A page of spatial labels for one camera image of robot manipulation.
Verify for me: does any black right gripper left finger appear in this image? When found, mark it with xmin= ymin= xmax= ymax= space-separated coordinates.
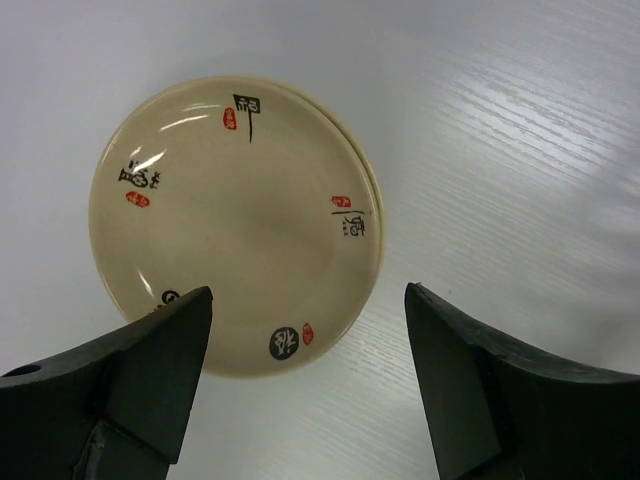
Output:
xmin=1 ymin=287 xmax=212 ymax=479

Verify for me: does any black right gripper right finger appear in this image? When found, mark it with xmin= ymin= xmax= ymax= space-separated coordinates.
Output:
xmin=404 ymin=283 xmax=639 ymax=480

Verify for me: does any beige plate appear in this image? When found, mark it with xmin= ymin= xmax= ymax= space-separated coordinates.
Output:
xmin=88 ymin=75 xmax=378 ymax=378

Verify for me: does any lime green plate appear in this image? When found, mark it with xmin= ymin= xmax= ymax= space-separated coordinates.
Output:
xmin=257 ymin=76 xmax=386 ymax=276

